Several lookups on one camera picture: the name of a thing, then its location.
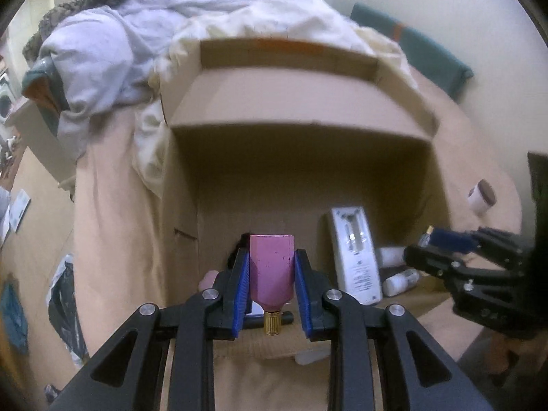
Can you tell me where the small white bottle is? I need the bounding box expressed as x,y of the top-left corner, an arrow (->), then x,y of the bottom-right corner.
382,269 -> 421,297
376,246 -> 412,266

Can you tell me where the green orange cloth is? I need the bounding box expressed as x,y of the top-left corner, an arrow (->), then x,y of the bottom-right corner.
21,58 -> 65,133

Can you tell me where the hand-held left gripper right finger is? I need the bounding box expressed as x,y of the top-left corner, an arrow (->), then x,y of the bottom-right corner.
293,248 -> 493,411

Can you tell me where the pink bottle gold cap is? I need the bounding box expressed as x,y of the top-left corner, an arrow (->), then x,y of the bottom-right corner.
249,234 -> 296,336

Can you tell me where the crumpled plastic bag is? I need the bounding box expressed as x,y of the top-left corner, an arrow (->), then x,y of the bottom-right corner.
47,254 -> 90,360

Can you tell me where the dark knitted garment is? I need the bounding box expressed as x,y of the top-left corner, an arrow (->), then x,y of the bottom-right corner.
23,0 -> 152,58

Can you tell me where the white rectangular package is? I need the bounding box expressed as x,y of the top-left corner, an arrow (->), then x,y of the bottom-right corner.
327,206 -> 383,306

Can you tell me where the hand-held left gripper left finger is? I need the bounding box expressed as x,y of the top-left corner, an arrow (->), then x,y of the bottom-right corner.
47,248 -> 253,411

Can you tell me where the white jar brown lid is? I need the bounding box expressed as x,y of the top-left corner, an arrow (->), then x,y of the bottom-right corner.
466,179 -> 497,217

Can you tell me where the brown cardboard box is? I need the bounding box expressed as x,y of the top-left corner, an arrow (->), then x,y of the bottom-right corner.
158,38 -> 450,360

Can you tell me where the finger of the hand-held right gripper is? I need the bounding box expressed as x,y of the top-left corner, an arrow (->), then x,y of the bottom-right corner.
403,244 -> 474,283
428,226 -> 529,262

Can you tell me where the beige bed sheet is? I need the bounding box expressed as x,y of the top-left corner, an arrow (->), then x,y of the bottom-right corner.
0,64 -> 525,411

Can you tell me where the teal cloth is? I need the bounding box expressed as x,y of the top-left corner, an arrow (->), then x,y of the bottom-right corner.
349,2 -> 474,103

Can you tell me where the light grey hoodie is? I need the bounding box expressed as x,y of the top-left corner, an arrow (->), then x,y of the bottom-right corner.
38,0 -> 240,138

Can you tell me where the white paper booklet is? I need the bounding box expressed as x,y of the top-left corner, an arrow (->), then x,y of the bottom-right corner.
8,188 -> 33,234

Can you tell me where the blue cloth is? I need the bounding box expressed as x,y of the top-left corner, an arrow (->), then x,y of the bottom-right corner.
0,283 -> 28,354

